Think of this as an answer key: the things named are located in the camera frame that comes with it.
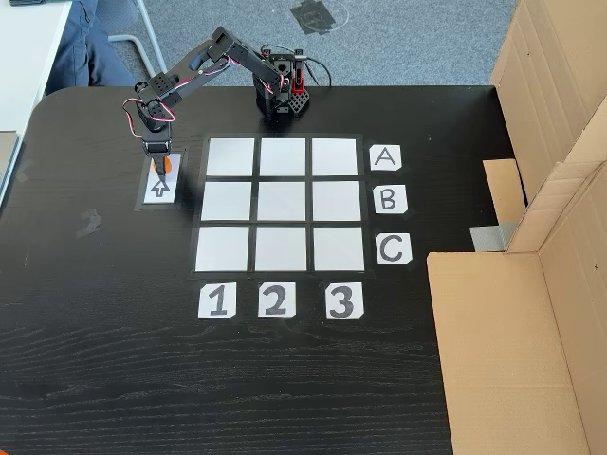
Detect white nine-square grid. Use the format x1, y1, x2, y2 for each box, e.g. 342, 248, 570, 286
189, 134, 376, 275

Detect white arrow paper sheet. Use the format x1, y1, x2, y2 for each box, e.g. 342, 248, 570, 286
141, 152, 181, 206

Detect clear tape scraps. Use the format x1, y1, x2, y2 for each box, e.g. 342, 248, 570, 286
75, 207, 103, 239

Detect person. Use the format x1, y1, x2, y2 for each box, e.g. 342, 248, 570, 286
45, 0, 138, 96

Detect white side table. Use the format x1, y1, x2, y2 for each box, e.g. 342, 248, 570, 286
0, 0, 73, 135

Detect black red table clamp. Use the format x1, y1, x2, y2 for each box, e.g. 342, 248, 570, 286
289, 47, 309, 94

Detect paper sheet number 1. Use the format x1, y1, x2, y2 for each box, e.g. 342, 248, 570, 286
197, 282, 237, 319

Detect paper sheet number 2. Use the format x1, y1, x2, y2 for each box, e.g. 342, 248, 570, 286
257, 281, 298, 319

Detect black floor tape patch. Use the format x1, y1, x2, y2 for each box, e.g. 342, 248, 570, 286
288, 0, 340, 37

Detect paper sheet letter A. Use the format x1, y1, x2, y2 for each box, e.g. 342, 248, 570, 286
369, 145, 403, 173

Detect paper sheet letter B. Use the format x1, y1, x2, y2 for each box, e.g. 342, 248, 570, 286
373, 184, 410, 215

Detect paper sheet number 3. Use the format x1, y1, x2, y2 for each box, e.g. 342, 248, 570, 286
325, 282, 366, 320

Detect paper sheet letter C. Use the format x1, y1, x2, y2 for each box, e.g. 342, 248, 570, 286
376, 232, 414, 266

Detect grey tape strip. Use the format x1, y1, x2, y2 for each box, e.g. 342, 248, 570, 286
469, 221, 519, 253

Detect brown cardboard box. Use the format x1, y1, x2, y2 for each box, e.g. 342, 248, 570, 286
426, 159, 607, 455
482, 0, 607, 227

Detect red white servo cable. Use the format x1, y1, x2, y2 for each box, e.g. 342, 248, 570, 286
121, 97, 149, 139

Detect white metal frame leg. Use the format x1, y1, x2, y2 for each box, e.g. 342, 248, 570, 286
107, 0, 170, 77

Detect black power cable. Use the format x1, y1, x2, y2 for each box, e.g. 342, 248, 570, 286
303, 55, 334, 89

